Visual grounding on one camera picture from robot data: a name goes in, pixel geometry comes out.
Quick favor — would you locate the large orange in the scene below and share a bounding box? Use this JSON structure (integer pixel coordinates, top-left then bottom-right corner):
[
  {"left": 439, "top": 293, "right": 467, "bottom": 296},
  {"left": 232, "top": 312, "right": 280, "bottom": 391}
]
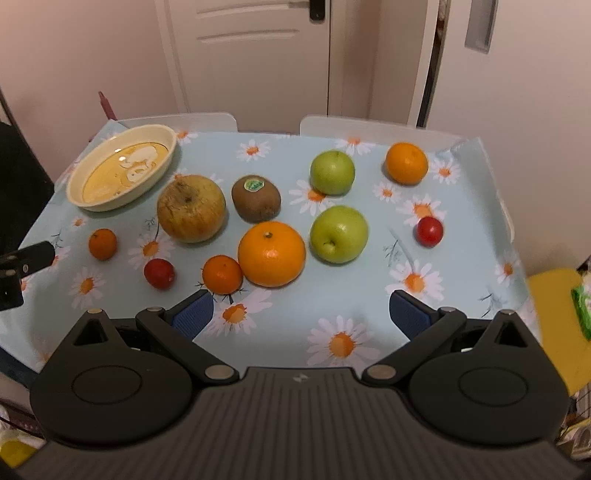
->
[{"left": 238, "top": 221, "right": 307, "bottom": 288}]

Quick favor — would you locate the red cherry tomato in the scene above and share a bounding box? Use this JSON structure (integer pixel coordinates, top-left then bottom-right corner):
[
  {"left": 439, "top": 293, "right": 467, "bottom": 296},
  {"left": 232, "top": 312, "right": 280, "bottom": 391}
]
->
[
  {"left": 415, "top": 216, "right": 444, "bottom": 248},
  {"left": 143, "top": 258, "right": 176, "bottom": 290}
]

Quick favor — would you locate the small mandarin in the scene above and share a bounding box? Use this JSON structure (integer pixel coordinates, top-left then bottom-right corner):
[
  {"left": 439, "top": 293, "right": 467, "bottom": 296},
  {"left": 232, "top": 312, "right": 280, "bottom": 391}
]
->
[
  {"left": 201, "top": 255, "right": 243, "bottom": 295},
  {"left": 88, "top": 228, "right": 117, "bottom": 261}
]

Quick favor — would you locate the green packet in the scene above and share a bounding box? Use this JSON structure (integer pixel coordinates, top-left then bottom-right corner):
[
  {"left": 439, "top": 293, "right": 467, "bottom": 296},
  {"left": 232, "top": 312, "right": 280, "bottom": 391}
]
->
[{"left": 571, "top": 272, "right": 591, "bottom": 341}]

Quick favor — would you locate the oval cream yellow dish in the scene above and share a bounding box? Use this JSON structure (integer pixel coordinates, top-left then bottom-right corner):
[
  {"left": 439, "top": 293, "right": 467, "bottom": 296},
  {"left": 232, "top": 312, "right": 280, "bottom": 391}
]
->
[{"left": 66, "top": 124, "right": 177, "bottom": 212}]

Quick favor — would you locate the white chair back left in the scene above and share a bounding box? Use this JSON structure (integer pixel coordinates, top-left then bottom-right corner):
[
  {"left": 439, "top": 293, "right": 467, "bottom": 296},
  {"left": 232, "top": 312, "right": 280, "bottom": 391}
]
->
[{"left": 119, "top": 112, "right": 238, "bottom": 133}]

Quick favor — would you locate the brown kiwi with sticker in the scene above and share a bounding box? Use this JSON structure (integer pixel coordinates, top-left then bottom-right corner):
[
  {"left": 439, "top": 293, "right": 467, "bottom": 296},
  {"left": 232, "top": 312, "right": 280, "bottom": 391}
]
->
[{"left": 231, "top": 175, "right": 281, "bottom": 223}]

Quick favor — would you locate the white chair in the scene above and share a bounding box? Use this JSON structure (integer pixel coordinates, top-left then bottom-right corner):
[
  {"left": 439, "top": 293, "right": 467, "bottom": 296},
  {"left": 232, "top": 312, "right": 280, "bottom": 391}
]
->
[
  {"left": 119, "top": 112, "right": 238, "bottom": 133},
  {"left": 300, "top": 115, "right": 466, "bottom": 151}
]

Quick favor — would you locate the white chair back right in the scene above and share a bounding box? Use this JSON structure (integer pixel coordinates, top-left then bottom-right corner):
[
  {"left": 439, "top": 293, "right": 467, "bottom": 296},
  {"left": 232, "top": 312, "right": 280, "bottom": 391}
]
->
[{"left": 300, "top": 115, "right": 466, "bottom": 151}]

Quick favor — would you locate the white panel door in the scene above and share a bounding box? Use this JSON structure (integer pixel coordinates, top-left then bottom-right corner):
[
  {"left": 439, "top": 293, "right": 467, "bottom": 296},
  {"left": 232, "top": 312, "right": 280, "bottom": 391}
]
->
[{"left": 155, "top": 0, "right": 332, "bottom": 133}]

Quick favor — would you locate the yellow stool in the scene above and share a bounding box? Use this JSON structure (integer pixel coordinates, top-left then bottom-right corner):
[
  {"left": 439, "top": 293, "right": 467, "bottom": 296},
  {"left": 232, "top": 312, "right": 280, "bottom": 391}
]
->
[{"left": 528, "top": 268, "right": 590, "bottom": 394}]

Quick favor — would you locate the orange at far corner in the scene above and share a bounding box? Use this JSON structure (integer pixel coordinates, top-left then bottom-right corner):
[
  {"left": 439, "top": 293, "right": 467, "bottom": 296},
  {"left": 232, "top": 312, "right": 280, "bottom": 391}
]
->
[{"left": 385, "top": 142, "right": 429, "bottom": 186}]

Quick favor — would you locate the large yellowish red apple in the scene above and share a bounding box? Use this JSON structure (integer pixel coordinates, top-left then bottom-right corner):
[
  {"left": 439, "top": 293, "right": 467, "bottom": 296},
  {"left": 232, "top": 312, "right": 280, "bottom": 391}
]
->
[{"left": 156, "top": 174, "right": 226, "bottom": 243}]

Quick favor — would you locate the daisy print blue tablecloth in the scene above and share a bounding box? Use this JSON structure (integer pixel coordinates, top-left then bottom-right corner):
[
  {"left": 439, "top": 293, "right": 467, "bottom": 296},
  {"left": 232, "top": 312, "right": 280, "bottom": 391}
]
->
[{"left": 1, "top": 133, "right": 541, "bottom": 371}]

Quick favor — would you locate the black door handle lock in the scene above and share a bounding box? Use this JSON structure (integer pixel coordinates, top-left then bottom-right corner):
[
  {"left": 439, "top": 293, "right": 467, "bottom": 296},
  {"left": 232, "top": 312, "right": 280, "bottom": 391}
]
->
[{"left": 288, "top": 0, "right": 327, "bottom": 23}]

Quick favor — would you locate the green apple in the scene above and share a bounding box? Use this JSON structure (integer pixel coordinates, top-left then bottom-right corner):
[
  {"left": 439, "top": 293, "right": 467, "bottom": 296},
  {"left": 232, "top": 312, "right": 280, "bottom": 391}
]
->
[
  {"left": 310, "top": 205, "right": 369, "bottom": 264},
  {"left": 310, "top": 150, "right": 356, "bottom": 196}
]

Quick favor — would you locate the pink handled broom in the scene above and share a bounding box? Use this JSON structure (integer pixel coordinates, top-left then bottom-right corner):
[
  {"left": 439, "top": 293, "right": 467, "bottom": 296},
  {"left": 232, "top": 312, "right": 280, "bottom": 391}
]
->
[{"left": 98, "top": 91, "right": 117, "bottom": 121}]

